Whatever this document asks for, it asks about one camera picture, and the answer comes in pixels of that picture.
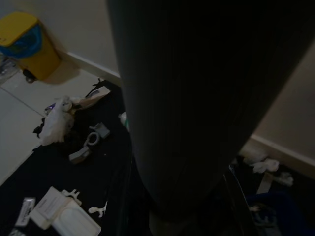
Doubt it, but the black floor mat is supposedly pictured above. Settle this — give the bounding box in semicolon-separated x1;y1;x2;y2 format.
0;78;315;236

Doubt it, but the white and green bottle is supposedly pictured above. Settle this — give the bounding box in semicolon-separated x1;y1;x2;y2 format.
119;112;131;132

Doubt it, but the small grey plastic block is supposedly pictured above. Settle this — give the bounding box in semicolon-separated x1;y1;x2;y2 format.
89;122;111;139

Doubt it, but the white printed wrapper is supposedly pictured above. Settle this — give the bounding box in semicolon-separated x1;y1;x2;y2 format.
81;87;111;108

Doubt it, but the white crumpled tissue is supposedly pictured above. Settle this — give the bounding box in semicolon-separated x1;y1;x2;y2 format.
39;95;76;146

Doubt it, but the white plastic hook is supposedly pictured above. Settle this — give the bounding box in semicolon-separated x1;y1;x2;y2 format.
88;200;109;218

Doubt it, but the white paper wad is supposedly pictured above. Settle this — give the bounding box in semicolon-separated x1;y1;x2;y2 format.
240;147;280;173

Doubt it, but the yellow trash bin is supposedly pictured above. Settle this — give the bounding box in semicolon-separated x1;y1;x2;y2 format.
0;11;62;83

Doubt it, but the white paper box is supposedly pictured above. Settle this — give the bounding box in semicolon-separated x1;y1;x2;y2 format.
29;186;102;236

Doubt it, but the clear plastic wrapper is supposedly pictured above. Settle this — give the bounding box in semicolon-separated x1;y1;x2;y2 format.
0;54;18;79

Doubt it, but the small silver packet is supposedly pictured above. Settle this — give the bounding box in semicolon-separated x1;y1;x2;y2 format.
14;196;36;227

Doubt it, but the grey ring clamp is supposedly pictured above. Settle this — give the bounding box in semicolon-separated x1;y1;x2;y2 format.
68;132;102;165

